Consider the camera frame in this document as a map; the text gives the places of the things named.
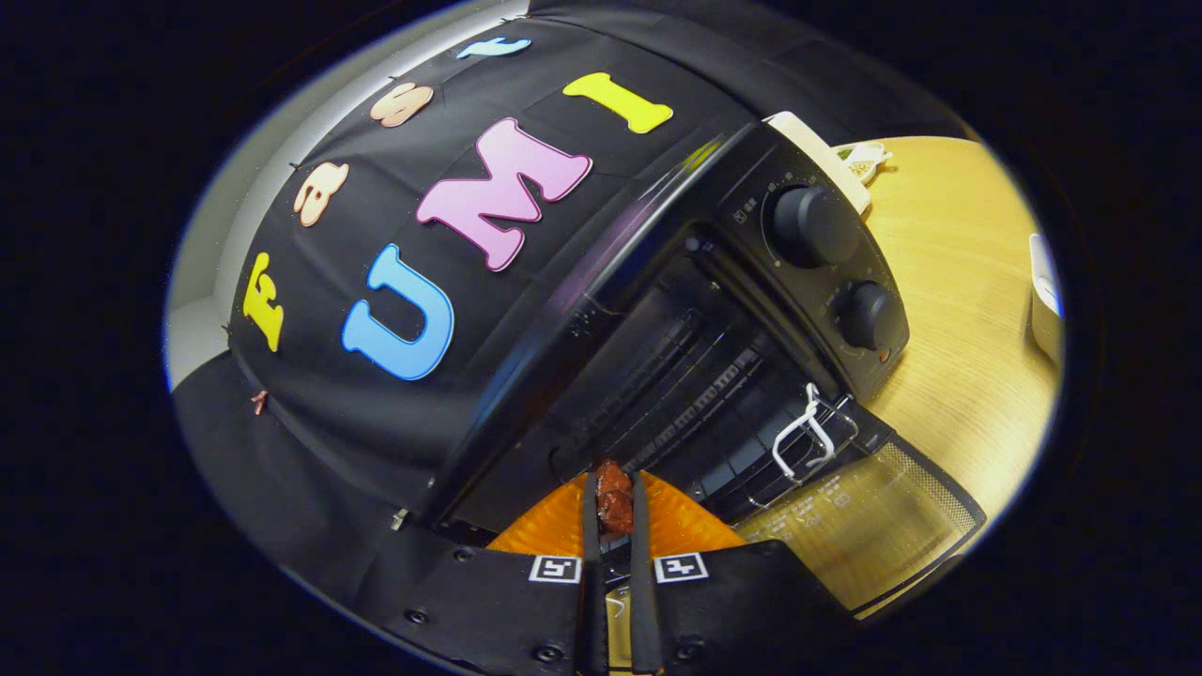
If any white food dish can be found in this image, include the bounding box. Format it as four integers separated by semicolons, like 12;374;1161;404
1028;233;1065;367

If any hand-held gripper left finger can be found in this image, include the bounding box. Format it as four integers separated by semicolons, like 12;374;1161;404
390;472;609;676

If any white pop-up toaster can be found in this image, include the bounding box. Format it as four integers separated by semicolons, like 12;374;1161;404
763;111;872;217

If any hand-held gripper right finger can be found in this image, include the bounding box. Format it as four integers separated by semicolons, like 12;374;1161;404
629;471;857;676

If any black backdrop cloth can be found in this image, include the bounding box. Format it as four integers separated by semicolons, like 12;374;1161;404
174;0;978;611

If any brown meat piece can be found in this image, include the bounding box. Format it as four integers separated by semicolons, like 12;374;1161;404
596;460;635;536

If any black toaster oven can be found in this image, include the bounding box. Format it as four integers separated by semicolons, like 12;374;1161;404
427;120;987;621

